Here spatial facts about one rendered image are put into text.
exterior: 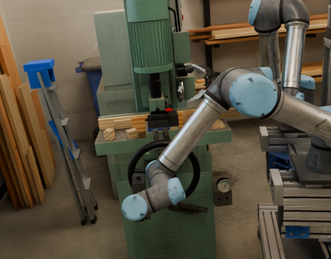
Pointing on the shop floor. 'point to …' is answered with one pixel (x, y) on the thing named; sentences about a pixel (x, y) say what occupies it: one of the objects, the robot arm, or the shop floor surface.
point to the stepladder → (62, 133)
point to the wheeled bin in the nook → (91, 71)
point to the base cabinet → (173, 225)
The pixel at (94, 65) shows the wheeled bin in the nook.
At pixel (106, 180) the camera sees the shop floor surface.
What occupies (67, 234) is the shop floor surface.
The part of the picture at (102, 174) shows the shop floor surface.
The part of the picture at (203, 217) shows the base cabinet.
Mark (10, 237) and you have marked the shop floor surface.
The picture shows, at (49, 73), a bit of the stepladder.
